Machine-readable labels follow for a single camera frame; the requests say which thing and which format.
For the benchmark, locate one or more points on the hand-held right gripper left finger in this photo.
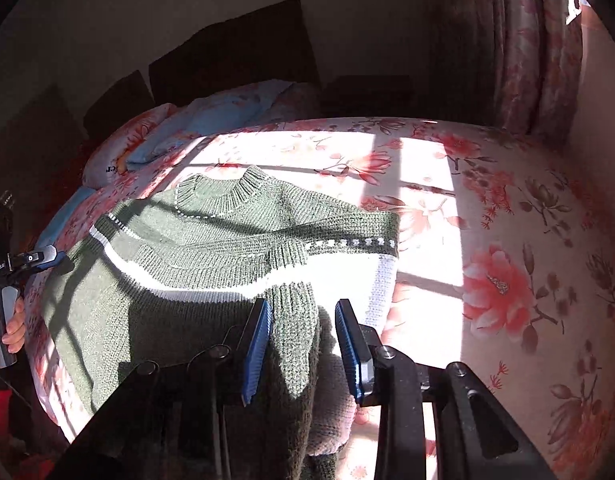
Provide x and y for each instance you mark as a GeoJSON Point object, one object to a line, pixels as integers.
{"type": "Point", "coordinates": [258, 345]}

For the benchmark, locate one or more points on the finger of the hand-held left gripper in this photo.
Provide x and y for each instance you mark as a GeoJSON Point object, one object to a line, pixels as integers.
{"type": "Point", "coordinates": [49, 257]}

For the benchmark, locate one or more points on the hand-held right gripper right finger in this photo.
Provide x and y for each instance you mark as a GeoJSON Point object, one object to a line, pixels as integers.
{"type": "Point", "coordinates": [351, 350]}

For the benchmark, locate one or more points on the green knit sweater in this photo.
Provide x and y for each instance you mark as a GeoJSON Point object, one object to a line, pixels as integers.
{"type": "Point", "coordinates": [212, 240]}

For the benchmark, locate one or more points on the person's left hand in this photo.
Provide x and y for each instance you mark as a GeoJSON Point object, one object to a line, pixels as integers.
{"type": "Point", "coordinates": [14, 330]}

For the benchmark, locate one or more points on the light blue cloth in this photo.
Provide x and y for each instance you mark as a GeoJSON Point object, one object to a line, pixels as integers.
{"type": "Point", "coordinates": [62, 220]}

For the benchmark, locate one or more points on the white floral pillow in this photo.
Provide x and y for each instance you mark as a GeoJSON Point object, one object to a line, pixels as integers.
{"type": "Point", "coordinates": [112, 150]}

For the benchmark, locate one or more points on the bed with floral sheet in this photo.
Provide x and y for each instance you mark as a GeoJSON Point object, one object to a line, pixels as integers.
{"type": "Point", "coordinates": [487, 240]}

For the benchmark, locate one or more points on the blue floral pillow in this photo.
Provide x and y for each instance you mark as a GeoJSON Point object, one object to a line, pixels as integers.
{"type": "Point", "coordinates": [202, 115]}

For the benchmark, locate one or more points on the pink floral pillow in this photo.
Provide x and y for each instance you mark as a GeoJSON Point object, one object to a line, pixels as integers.
{"type": "Point", "coordinates": [297, 102]}

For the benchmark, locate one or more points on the dark wooden headboard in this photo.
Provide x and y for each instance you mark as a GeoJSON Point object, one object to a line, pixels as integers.
{"type": "Point", "coordinates": [227, 55]}

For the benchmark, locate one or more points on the pink floral curtain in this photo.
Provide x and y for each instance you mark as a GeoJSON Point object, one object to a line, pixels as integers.
{"type": "Point", "coordinates": [532, 50]}

